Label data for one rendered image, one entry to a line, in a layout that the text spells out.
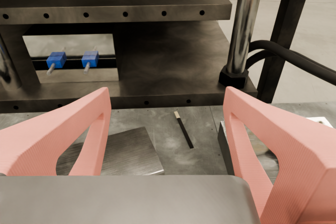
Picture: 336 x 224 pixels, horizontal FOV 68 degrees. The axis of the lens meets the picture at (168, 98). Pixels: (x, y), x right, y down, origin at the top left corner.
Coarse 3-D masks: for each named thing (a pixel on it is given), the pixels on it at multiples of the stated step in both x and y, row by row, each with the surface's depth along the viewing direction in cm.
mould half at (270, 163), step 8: (320, 120) 60; (224, 128) 58; (248, 128) 58; (224, 136) 56; (248, 136) 56; (256, 136) 56; (224, 144) 57; (256, 144) 44; (264, 144) 44; (224, 152) 57; (256, 152) 43; (264, 152) 43; (272, 152) 43; (224, 160) 57; (264, 160) 42; (272, 160) 42; (232, 168) 51; (264, 168) 41; (272, 168) 41; (272, 176) 40; (272, 184) 39
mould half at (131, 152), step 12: (120, 132) 50; (132, 132) 50; (144, 132) 50; (72, 144) 47; (108, 144) 47; (120, 144) 47; (132, 144) 47; (144, 144) 47; (60, 156) 45; (72, 156) 45; (108, 156) 45; (120, 156) 45; (132, 156) 45; (144, 156) 45; (156, 156) 45; (60, 168) 43; (108, 168) 43; (120, 168) 43; (132, 168) 43; (144, 168) 43; (156, 168) 43
